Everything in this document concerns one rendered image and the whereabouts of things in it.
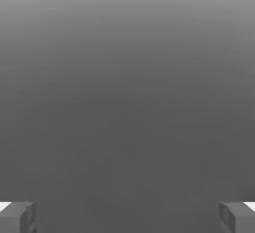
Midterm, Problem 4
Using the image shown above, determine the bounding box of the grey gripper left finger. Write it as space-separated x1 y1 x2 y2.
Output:
0 201 37 233

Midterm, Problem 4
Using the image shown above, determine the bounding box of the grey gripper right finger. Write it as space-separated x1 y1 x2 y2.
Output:
218 201 255 233

